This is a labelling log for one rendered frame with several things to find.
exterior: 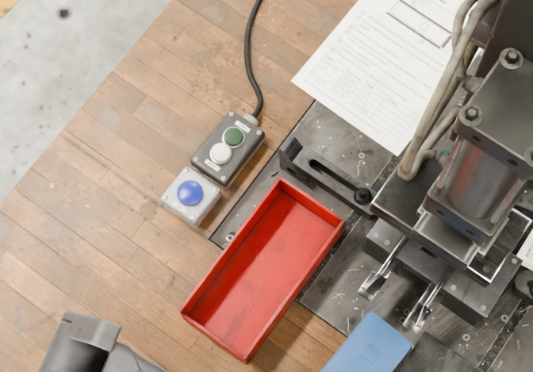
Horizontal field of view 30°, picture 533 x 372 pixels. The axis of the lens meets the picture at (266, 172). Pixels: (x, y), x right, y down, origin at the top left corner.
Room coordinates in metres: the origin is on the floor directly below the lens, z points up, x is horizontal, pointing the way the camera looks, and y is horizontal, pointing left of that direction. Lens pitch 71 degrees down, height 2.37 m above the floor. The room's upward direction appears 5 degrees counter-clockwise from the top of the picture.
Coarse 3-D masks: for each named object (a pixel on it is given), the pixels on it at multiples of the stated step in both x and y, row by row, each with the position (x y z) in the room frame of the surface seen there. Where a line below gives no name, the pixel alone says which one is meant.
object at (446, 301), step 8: (368, 240) 0.36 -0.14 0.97; (368, 248) 0.35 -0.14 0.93; (376, 248) 0.35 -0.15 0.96; (376, 256) 0.34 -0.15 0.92; (384, 256) 0.34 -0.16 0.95; (400, 264) 0.32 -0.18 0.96; (400, 272) 0.32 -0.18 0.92; (424, 280) 0.29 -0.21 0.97; (448, 296) 0.27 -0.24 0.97; (448, 304) 0.26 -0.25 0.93; (456, 304) 0.26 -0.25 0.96; (456, 312) 0.25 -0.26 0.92; (464, 312) 0.25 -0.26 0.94; (472, 312) 0.24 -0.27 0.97; (472, 320) 0.23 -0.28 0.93; (480, 320) 0.23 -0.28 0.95
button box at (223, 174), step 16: (256, 0) 0.80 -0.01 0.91; (256, 112) 0.59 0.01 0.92; (224, 128) 0.57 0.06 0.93; (240, 128) 0.56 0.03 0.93; (256, 128) 0.56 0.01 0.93; (208, 144) 0.54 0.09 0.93; (240, 144) 0.54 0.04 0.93; (256, 144) 0.54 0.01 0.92; (192, 160) 0.52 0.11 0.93; (208, 160) 0.52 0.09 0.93; (240, 160) 0.51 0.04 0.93; (208, 176) 0.50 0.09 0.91; (224, 176) 0.49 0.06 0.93
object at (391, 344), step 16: (368, 320) 0.24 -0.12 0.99; (352, 336) 0.22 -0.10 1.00; (368, 336) 0.22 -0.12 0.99; (384, 336) 0.21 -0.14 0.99; (400, 336) 0.21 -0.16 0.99; (352, 352) 0.20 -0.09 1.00; (384, 352) 0.19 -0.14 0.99; (400, 352) 0.19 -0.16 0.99; (336, 368) 0.18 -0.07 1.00; (352, 368) 0.17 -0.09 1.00; (368, 368) 0.17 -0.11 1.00; (384, 368) 0.17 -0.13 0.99
